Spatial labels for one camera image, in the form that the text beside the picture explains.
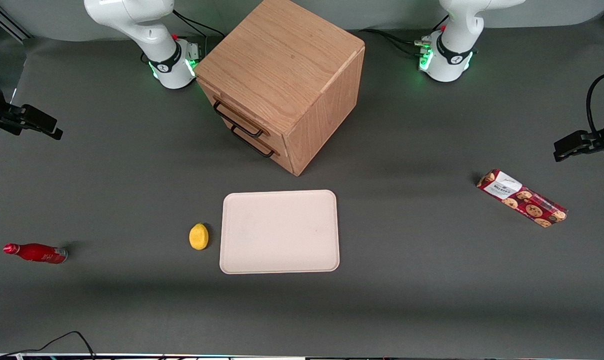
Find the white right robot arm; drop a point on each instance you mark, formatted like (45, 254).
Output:
(132, 15)

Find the wooden drawer cabinet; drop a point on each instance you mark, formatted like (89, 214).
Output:
(282, 60)

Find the red cookie box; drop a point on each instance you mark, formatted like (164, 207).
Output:
(522, 199)

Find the red bottle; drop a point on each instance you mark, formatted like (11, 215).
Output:
(37, 253)

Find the yellow lemon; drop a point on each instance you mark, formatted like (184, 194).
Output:
(198, 237)

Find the grey table mat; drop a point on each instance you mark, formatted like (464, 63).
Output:
(432, 300)

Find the beige rectangular tray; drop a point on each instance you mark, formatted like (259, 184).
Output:
(279, 232)

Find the aluminium frame profile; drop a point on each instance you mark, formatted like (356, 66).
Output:
(9, 24)

